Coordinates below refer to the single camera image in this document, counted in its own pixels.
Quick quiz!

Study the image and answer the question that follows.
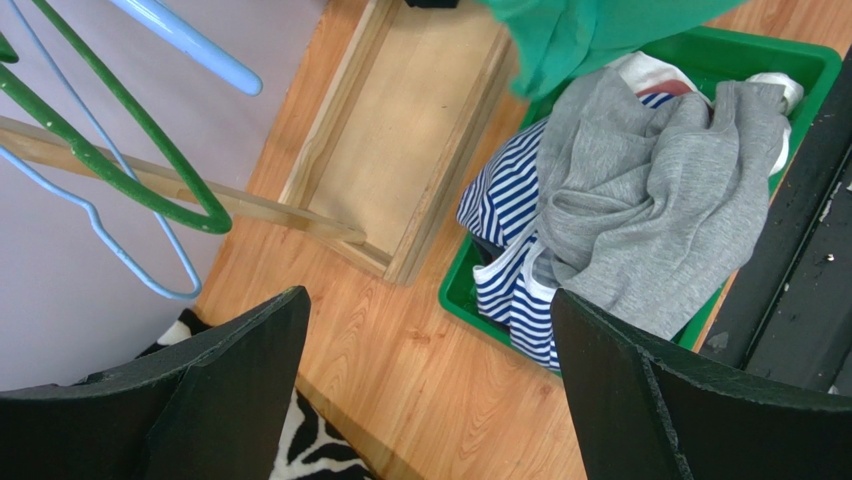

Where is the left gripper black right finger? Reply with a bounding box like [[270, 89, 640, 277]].
[[551, 290, 851, 479]]

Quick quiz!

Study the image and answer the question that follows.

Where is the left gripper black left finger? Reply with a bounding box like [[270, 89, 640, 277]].
[[1, 286, 311, 479]]

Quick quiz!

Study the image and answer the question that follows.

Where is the blue white striped tank top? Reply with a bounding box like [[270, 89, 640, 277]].
[[455, 91, 677, 373]]

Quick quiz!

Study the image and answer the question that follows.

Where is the green plastic hanger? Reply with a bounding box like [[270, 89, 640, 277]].
[[0, 0, 234, 236]]

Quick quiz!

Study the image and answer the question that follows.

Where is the grey tank top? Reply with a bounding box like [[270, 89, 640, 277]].
[[534, 68, 789, 339]]

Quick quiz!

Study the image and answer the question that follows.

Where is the red tank top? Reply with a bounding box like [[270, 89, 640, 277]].
[[637, 79, 695, 98]]

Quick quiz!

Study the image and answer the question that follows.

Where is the light blue wire hanger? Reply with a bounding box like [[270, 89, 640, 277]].
[[0, 0, 203, 302]]

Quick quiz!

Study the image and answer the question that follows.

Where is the green tank top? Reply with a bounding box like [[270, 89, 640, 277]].
[[483, 0, 741, 101]]

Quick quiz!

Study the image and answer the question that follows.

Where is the light blue plastic hanger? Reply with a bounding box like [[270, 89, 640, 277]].
[[111, 0, 263, 97]]

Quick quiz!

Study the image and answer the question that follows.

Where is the zebra print blanket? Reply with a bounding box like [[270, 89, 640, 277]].
[[138, 304, 373, 479]]

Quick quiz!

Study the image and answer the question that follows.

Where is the wooden clothes rack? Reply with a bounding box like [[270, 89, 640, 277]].
[[0, 0, 520, 288]]

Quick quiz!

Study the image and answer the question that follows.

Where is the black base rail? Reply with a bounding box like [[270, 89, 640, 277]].
[[699, 57, 851, 393]]

